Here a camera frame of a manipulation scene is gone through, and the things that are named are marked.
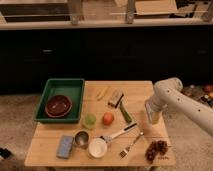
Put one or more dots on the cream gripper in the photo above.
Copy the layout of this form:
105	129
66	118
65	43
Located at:
153	112

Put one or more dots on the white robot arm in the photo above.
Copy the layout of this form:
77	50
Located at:
168	92

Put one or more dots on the green plastic cup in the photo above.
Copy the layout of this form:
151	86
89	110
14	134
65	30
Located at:
89	121

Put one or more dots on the white measuring cup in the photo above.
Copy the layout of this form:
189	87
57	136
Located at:
98	147

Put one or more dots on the metal cup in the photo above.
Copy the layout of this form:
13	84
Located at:
81	139

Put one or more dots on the green cucumber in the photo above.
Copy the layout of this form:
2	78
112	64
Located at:
125	114

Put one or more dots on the dark red grapes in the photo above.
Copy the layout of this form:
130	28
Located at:
155	148

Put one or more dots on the brown scrub brush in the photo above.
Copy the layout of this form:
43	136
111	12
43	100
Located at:
115	98

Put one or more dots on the wooden table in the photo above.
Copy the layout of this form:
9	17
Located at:
42	151

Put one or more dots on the orange tomato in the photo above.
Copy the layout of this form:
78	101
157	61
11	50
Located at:
107	118

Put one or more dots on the silver fork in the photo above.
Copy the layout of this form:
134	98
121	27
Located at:
127	149

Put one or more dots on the yellow banana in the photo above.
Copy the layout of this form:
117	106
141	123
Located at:
102	93

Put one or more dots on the green plastic tray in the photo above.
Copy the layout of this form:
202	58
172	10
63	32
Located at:
70	87

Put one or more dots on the blue sponge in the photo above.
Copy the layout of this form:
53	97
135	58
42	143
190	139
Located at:
65	147

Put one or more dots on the dark red bowl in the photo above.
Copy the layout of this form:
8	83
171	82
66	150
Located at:
58	106

